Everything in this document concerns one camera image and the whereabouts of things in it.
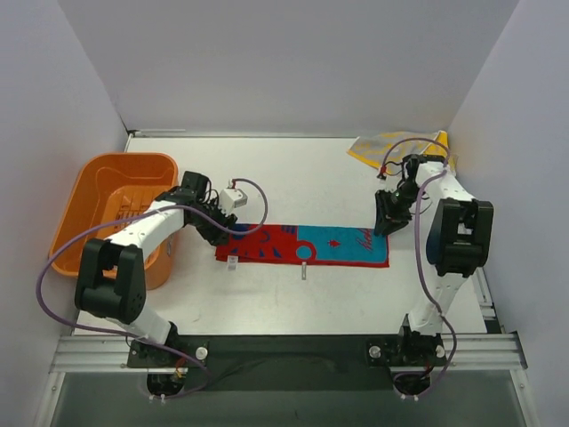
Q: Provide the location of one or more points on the red blue patterned towel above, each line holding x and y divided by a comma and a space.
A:
309, 244

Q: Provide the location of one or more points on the grey yellow towel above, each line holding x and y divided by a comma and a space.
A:
372, 150

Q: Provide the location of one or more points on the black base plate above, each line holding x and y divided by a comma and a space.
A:
285, 376

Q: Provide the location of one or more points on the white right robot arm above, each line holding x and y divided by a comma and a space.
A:
452, 233

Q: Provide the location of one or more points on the aluminium front rail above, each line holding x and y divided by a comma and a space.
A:
109, 353

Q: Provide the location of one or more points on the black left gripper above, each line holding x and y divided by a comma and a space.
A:
215, 227

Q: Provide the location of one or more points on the orange plastic basket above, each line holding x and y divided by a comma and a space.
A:
111, 187

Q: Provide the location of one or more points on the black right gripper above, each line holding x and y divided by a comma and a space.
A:
388, 213

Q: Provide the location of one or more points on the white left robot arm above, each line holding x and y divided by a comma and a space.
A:
111, 281

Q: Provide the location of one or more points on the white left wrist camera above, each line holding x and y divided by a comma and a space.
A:
230, 199

